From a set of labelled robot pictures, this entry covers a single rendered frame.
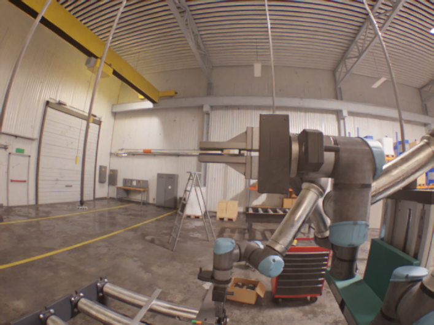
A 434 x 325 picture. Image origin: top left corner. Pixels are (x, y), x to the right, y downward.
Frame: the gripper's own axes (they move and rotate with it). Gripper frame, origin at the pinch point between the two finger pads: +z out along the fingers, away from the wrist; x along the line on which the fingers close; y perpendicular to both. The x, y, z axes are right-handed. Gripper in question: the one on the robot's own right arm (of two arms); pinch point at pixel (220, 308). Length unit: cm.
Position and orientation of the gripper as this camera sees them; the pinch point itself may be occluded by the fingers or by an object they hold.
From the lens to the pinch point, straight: 89.0
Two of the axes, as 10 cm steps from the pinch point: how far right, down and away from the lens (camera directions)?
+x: 1.8, 0.8, 9.8
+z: -0.5, 10.0, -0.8
